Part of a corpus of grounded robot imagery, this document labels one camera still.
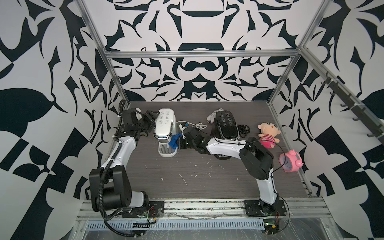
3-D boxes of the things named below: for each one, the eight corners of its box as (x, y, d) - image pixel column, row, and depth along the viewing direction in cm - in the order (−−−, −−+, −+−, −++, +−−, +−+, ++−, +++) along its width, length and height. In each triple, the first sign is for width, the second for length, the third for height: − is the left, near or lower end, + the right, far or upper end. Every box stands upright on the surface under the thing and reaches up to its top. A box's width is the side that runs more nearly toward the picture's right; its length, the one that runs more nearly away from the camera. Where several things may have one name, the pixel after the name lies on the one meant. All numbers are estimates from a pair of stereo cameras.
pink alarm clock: (283, 173, 86) (292, 166, 78) (277, 157, 92) (285, 149, 84) (295, 173, 86) (305, 166, 78) (288, 157, 92) (297, 149, 84)
